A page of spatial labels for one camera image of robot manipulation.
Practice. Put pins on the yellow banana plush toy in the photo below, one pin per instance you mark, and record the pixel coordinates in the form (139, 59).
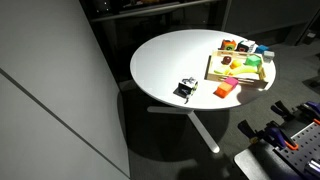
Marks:
(245, 70)

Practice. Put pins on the wooden slatted tray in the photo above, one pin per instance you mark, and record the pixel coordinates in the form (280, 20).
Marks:
(213, 76)

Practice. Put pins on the lime green plush toy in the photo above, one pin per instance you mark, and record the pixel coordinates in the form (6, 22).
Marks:
(220, 71)

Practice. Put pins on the maroon round plush toy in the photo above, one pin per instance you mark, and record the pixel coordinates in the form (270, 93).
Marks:
(226, 60)

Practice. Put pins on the orange yellow ball toy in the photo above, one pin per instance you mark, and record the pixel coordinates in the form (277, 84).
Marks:
(235, 64)

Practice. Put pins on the black white picture cube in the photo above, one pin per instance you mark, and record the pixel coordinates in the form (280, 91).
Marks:
(186, 87)

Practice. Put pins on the white table base legs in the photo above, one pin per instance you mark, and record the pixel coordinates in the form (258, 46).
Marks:
(203, 130)

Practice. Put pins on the orange foam block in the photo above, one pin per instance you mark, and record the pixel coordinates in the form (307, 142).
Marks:
(222, 90)

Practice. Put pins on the pink foam block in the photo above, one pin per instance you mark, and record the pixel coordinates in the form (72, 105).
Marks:
(231, 81)

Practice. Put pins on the orange number nine cube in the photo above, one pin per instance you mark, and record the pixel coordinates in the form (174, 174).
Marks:
(228, 44)

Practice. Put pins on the black white patterned cube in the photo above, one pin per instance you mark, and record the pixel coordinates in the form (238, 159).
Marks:
(246, 46)

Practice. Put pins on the green soft cube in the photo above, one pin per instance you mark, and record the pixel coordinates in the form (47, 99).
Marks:
(252, 60)

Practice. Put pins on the blue soft cube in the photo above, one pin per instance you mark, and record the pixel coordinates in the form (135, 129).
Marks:
(261, 49)

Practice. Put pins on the white grey soft cube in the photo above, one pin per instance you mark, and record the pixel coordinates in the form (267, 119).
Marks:
(268, 55)

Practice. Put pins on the purple clamp orange trigger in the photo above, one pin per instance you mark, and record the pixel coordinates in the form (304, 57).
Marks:
(275, 136)
(282, 110)

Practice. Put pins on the black equipment with clamps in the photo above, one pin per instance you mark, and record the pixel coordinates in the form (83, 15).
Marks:
(305, 146)

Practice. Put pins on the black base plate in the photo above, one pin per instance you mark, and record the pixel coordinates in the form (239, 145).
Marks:
(256, 163)

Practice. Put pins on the silver aluminium rail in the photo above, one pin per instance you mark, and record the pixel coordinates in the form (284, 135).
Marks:
(313, 167)

